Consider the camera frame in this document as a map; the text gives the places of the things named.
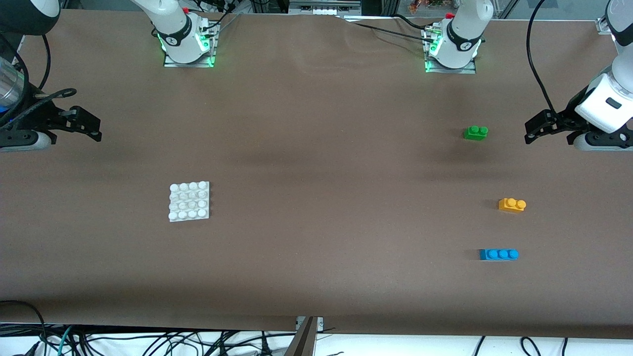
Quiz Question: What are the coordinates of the yellow two-stud block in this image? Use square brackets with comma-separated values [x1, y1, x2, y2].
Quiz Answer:
[498, 198, 527, 214]

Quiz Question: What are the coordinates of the brown table cover sheet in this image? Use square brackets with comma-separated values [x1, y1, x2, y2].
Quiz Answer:
[0, 10, 633, 340]

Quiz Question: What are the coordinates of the black looped floor cable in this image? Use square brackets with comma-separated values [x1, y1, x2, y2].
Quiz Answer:
[0, 300, 48, 356]

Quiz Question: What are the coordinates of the black base cable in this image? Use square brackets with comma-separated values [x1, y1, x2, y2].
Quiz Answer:
[200, 0, 244, 36]
[346, 21, 428, 40]
[393, 14, 441, 31]

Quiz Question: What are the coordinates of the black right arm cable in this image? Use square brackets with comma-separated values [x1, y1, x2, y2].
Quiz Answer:
[0, 32, 78, 130]

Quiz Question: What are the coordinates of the blue three-stud block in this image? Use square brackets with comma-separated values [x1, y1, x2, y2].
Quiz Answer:
[479, 249, 519, 261]

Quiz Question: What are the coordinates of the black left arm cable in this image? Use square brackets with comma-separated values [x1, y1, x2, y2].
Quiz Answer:
[526, 0, 559, 114]

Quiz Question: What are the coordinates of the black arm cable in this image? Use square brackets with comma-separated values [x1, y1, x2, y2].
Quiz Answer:
[526, 0, 559, 114]
[0, 32, 78, 130]

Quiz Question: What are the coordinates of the dark slanted beam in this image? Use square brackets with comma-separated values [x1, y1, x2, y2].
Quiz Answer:
[283, 317, 317, 356]

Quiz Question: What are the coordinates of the white studded base plate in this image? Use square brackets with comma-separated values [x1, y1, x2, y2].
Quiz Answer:
[169, 181, 211, 223]

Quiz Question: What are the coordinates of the white power strip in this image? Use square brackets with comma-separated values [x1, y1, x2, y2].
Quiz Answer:
[289, 0, 362, 16]

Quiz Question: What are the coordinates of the black floor cable tangle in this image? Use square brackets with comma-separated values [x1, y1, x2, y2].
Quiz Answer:
[69, 326, 297, 356]

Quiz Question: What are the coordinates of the teal floor cable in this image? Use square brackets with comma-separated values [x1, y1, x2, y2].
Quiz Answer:
[42, 325, 74, 356]

